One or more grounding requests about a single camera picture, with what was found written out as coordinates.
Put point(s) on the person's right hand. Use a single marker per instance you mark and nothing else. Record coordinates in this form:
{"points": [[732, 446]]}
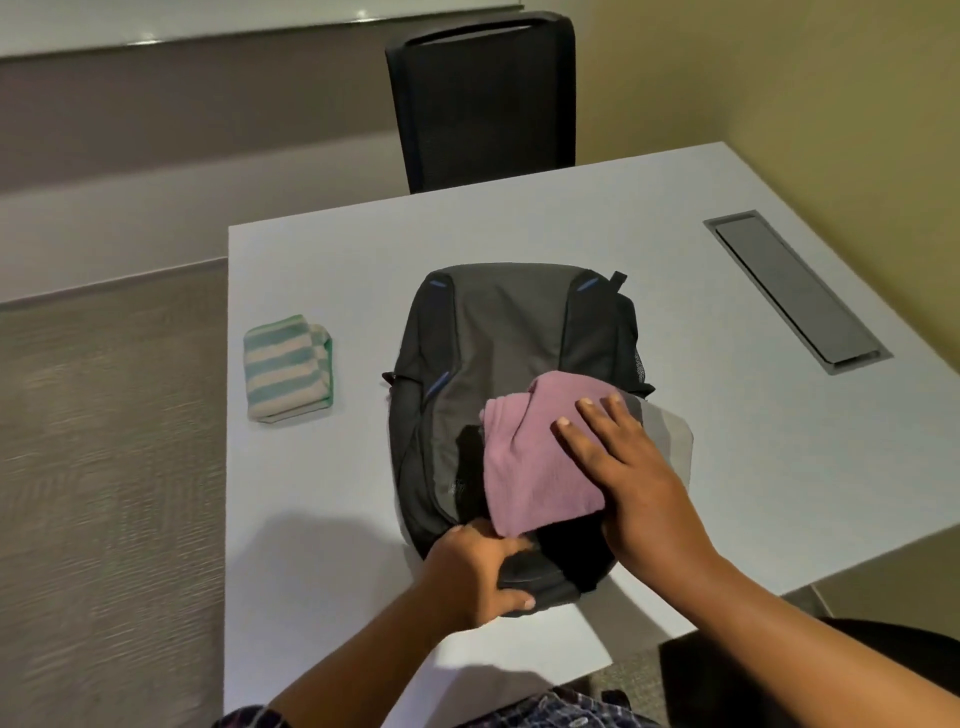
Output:
{"points": [[645, 495]]}

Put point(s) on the person's left hand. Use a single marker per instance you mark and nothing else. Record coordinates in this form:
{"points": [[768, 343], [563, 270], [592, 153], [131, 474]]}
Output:
{"points": [[472, 577]]}

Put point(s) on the purple striped t-shirt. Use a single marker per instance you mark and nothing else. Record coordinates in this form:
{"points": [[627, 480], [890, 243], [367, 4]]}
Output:
{"points": [[540, 457]]}

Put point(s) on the grey backpack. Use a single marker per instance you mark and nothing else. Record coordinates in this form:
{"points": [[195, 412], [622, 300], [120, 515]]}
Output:
{"points": [[487, 337]]}

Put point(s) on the green white striped towel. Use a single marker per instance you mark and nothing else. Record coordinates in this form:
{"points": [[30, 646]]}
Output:
{"points": [[289, 367]]}

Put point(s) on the black chair with armrests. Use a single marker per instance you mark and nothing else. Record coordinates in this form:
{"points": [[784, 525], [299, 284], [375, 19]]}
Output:
{"points": [[885, 660]]}

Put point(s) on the black mesh-back chair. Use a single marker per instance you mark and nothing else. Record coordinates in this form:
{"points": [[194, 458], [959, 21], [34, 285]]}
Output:
{"points": [[487, 105]]}

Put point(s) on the person's right forearm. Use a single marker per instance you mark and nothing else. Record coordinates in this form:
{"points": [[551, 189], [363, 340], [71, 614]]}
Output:
{"points": [[810, 652]]}

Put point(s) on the person's left forearm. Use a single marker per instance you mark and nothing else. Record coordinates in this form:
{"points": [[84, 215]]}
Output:
{"points": [[360, 667]]}

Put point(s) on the white table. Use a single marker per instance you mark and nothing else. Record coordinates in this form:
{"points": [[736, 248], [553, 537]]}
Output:
{"points": [[750, 315]]}

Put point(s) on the white wall board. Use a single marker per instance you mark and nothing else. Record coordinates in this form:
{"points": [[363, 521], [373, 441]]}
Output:
{"points": [[187, 22]]}

